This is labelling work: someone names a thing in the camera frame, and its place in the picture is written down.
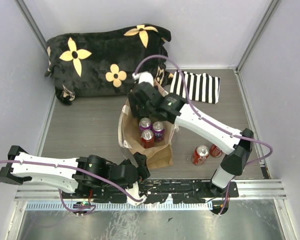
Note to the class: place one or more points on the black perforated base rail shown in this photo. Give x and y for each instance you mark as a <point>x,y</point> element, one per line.
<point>187,191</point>

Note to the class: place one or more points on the purple fanta can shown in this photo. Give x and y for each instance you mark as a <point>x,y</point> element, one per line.
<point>158,130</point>
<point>145,124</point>

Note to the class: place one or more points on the purple Fanta can front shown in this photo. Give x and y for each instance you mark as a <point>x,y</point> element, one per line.
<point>158,130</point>

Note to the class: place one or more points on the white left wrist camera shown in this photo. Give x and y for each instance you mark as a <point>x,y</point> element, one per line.
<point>136,194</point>

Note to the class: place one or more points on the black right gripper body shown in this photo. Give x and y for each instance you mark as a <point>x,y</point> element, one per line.
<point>144,109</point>

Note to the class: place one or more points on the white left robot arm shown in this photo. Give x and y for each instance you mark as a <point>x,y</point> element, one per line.
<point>79,177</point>

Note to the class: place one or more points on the black white striped cloth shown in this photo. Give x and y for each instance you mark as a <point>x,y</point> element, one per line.
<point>201,87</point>

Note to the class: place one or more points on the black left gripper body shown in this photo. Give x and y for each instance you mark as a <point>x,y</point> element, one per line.
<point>126,163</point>

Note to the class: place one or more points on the red cola can front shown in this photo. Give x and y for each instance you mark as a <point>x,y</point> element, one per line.
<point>200,155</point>

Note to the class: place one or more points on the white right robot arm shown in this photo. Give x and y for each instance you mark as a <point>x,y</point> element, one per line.
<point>233,142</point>

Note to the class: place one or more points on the tan canvas tote bag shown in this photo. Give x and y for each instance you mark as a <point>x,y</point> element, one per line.
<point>129,135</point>

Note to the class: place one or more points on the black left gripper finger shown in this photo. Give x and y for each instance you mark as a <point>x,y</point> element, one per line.
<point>143,174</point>
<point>141,161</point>

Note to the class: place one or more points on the black floral plush blanket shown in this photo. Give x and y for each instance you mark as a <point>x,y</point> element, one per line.
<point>98,64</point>

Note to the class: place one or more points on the red cola can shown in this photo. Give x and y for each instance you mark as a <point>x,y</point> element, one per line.
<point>147,139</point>
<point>200,155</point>
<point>215,151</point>

